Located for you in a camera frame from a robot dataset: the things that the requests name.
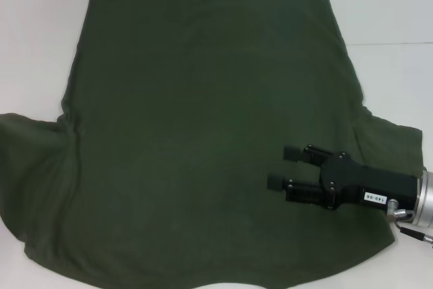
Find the dark green t-shirt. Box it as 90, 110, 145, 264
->
0, 0, 426, 289

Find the dark right wrist cable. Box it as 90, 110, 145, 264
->
387, 199, 433, 246

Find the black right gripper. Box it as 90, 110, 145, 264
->
267, 144, 419, 211

